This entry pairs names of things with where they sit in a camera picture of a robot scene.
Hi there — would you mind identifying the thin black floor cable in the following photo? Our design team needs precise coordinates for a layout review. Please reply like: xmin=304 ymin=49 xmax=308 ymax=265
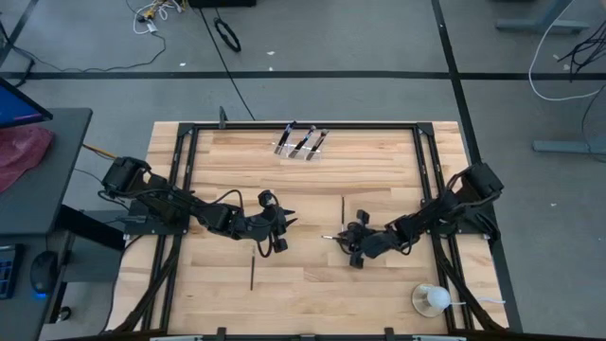
xmin=0 ymin=31 xmax=168 ymax=73

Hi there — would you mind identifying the white floor cable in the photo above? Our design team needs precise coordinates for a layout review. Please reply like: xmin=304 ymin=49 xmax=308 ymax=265
xmin=527 ymin=0 xmax=606 ymax=102

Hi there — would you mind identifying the long black floor cable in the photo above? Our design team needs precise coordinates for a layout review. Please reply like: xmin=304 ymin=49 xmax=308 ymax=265
xmin=197 ymin=6 xmax=258 ymax=122

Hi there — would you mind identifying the black pen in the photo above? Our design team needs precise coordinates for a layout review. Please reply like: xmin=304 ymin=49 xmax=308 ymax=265
xmin=281 ymin=119 xmax=299 ymax=146

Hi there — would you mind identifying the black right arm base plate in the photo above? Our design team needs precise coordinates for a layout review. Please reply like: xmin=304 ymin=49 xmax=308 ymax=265
xmin=419 ymin=196 xmax=491 ymax=237

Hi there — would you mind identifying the black box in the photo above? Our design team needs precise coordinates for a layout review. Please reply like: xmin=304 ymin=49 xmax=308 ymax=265
xmin=187 ymin=0 xmax=258 ymax=9

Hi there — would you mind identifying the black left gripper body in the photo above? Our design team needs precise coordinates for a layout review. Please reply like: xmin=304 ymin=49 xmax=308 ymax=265
xmin=245 ymin=188 xmax=289 ymax=254

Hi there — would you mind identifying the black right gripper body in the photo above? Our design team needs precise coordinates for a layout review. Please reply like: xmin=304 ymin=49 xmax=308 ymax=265
xmin=348 ymin=208 xmax=384 ymax=270

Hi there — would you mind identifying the clear acrylic brush organizer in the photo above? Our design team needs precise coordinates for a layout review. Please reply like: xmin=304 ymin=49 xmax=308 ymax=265
xmin=273 ymin=126 xmax=330 ymax=165

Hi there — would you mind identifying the white lamp cable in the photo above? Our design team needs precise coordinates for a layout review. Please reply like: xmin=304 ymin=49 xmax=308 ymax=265
xmin=448 ymin=296 xmax=507 ymax=308

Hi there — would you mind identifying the white and yellow cable bundle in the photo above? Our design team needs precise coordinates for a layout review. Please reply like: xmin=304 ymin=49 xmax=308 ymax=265
xmin=123 ymin=0 xmax=187 ymax=35

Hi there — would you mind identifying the red cloth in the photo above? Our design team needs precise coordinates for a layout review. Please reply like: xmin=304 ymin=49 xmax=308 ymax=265
xmin=0 ymin=124 xmax=55 ymax=194

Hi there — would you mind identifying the black aluminium rig frame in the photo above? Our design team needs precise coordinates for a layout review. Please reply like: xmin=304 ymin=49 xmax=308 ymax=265
xmin=106 ymin=120 xmax=510 ymax=341

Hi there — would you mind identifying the black keyboard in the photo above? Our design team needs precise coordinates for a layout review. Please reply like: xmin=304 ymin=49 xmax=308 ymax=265
xmin=0 ymin=242 xmax=19 ymax=300

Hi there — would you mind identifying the black cable bundle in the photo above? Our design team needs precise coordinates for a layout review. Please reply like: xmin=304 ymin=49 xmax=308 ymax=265
xmin=557 ymin=31 xmax=606 ymax=82

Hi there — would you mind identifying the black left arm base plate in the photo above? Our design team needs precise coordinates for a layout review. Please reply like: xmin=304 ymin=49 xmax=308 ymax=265
xmin=123 ymin=197 xmax=194 ymax=237

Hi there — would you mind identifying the black computer mouse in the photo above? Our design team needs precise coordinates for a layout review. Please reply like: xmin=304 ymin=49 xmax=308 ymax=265
xmin=29 ymin=249 xmax=60 ymax=296

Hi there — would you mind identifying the dark pen left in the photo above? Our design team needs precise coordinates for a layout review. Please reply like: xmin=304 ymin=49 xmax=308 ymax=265
xmin=249 ymin=244 xmax=258 ymax=292

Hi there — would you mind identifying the black coiled cable loop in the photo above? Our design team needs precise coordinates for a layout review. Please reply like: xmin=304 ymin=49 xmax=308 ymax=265
xmin=212 ymin=16 xmax=243 ymax=54

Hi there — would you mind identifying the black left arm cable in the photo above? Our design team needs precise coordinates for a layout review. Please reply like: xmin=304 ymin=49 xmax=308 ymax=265
xmin=207 ymin=188 xmax=280 ymax=260

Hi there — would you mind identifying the computer monitor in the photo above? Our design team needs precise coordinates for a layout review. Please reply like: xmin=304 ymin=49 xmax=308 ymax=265
xmin=0 ymin=75 xmax=54 ymax=130

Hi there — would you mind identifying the dark grey desk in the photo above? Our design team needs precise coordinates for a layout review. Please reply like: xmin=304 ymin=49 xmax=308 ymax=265
xmin=0 ymin=106 xmax=128 ymax=341

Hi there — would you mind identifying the grey table leg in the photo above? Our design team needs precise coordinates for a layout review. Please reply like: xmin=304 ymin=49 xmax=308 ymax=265
xmin=494 ymin=0 xmax=592 ymax=35
xmin=530 ymin=82 xmax=606 ymax=156

